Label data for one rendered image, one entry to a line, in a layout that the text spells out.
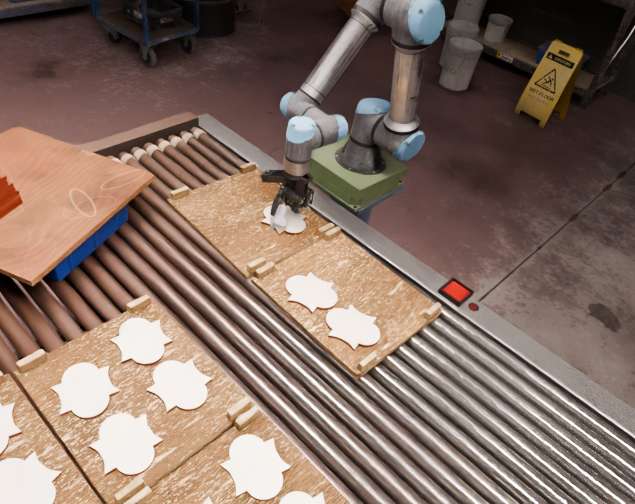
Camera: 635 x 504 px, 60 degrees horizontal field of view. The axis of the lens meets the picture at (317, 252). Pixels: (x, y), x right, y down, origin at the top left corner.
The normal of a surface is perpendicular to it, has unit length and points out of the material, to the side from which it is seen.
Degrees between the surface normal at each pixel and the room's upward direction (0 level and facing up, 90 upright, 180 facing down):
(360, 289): 0
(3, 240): 0
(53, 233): 0
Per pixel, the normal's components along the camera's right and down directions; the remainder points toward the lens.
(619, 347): 0.14, -0.73
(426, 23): 0.63, 0.49
